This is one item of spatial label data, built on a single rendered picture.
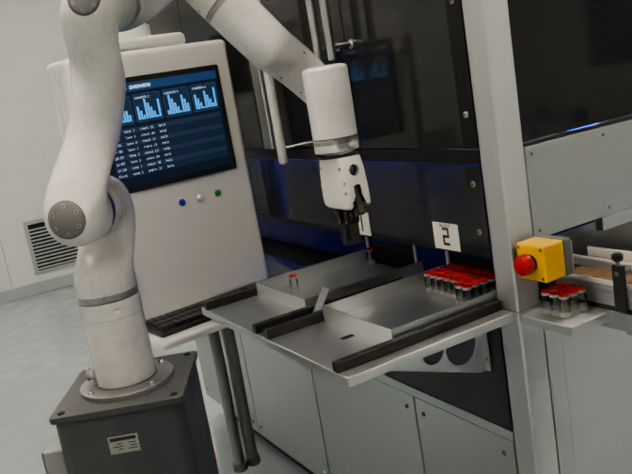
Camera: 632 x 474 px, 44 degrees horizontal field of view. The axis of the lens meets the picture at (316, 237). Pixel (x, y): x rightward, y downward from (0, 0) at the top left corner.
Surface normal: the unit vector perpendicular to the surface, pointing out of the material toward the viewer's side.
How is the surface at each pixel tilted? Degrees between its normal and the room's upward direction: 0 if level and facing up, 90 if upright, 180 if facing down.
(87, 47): 125
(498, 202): 90
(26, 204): 90
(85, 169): 70
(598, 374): 90
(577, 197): 90
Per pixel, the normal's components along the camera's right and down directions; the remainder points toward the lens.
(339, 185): -0.79, 0.28
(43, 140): 0.50, 0.10
